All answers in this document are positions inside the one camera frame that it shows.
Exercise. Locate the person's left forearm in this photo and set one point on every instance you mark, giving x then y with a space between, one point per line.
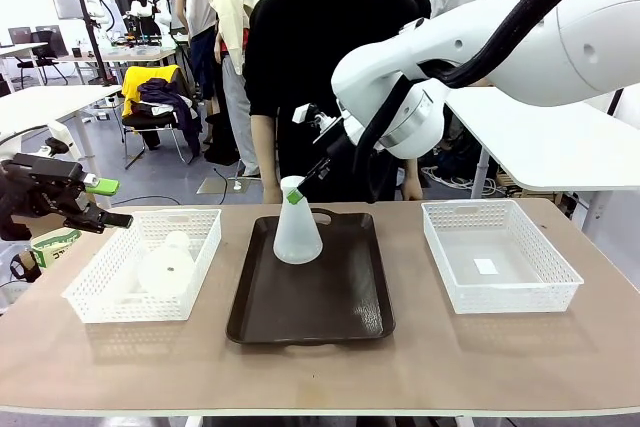
411 172

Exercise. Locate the person's right forearm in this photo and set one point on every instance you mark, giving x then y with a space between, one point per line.
265 157

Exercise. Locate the dark brown plastic tray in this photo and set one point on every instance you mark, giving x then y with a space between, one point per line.
320 297

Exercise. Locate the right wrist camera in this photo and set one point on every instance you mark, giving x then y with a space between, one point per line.
307 114

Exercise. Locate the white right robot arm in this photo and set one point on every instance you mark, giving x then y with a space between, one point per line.
475 42

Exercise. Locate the purple cloth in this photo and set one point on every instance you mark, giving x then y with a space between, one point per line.
180 107

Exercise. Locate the person's left hand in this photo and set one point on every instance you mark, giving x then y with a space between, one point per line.
413 192

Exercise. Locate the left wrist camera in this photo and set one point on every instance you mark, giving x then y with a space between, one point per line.
56 146

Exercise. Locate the white paper label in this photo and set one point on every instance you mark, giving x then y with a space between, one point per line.
486 266

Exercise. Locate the black chair with metal legs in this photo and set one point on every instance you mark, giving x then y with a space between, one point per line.
145 123

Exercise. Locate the person's right hand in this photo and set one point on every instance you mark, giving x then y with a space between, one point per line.
273 196

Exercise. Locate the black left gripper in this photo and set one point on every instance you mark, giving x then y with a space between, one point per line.
40 187

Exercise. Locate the white basket holding flasks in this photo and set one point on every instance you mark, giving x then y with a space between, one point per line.
100 297

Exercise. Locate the white basket with paper label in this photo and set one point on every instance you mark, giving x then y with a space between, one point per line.
550 287

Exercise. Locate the white table beside wall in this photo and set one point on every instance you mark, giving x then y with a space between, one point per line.
550 147

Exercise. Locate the green and white carton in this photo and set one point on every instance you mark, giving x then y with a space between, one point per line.
55 247

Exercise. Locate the black stand with camera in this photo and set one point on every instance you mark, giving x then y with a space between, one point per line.
92 37

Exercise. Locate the translucent plastic conical flask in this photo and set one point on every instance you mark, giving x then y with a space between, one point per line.
167 267
297 242

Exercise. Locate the person in black t-shirt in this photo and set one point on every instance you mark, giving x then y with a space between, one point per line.
300 72

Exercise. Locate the black office chair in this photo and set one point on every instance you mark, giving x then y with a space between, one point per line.
40 52

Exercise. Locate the yellow cloth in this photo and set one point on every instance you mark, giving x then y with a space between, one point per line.
135 82

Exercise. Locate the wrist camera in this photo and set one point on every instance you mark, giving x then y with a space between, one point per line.
56 146
307 114

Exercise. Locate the slanted black tripod leg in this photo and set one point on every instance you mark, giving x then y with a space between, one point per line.
616 99

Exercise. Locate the mannequin with white tank top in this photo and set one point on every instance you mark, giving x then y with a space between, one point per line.
199 12

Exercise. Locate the white side table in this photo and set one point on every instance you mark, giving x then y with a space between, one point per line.
45 102

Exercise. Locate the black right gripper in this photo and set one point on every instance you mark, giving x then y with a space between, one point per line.
337 142

